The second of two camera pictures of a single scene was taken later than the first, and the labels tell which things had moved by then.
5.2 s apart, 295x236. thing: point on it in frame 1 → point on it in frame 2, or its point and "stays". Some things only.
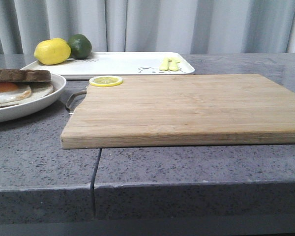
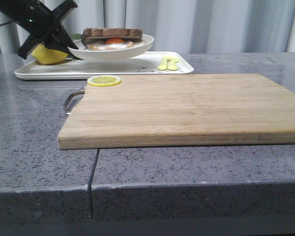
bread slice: (8, 75) → (95, 33)
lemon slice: (105, 80) stays
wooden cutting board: (162, 110) stays
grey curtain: (17, 26) stays
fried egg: (2, 92) → (111, 44)
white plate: (0, 114) → (83, 53)
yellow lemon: (52, 51) stays
